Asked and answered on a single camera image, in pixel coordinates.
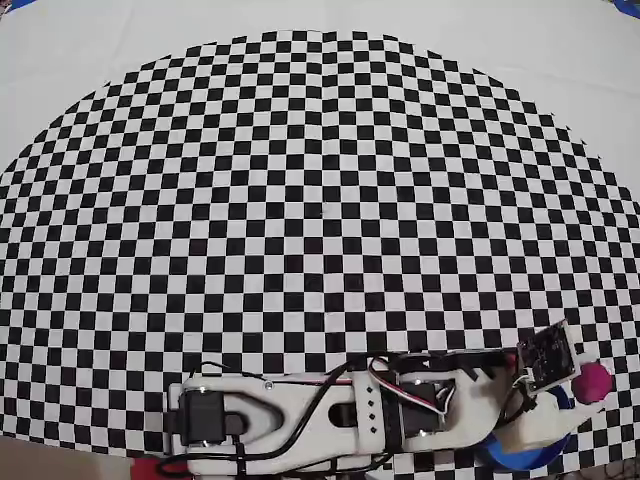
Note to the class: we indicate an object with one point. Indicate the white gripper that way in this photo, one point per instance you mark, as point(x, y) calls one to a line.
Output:
point(584, 413)

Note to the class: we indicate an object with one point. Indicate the pink ball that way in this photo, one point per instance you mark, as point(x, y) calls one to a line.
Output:
point(592, 384)

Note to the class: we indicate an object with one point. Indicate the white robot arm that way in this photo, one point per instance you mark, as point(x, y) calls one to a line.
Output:
point(470, 410)

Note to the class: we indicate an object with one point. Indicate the blue round box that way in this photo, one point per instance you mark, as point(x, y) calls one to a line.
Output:
point(525, 457)

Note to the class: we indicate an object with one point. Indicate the checkerboard printed white sheet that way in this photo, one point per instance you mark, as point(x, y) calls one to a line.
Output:
point(400, 150)

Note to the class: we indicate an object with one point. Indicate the red flat object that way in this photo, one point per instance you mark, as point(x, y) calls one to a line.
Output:
point(145, 467)

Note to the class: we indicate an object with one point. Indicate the light brown board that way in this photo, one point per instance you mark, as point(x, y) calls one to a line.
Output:
point(60, 462)

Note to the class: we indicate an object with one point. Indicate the small camera circuit board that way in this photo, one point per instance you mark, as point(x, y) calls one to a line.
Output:
point(547, 352)

